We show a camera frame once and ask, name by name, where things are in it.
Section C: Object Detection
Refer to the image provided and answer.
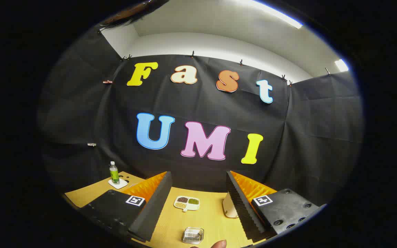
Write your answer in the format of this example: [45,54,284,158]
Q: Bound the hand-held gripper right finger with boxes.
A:
[226,170,326,241]

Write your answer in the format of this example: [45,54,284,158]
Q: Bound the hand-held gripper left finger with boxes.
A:
[80,171,172,242]

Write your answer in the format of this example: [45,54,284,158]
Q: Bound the white toaster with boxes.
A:
[222,192,239,218]

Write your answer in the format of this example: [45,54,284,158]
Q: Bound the clear bottle green label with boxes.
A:
[109,161,120,185]

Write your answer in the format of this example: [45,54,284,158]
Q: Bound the white square coaster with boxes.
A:
[108,177,129,189]

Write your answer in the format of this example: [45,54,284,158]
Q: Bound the white divided bean tray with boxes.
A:
[174,196,200,212]

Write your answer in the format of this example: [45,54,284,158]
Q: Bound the metal wire basket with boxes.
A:
[182,227,205,245]

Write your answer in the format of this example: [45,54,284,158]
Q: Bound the black backdrop cloth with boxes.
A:
[37,26,364,207]

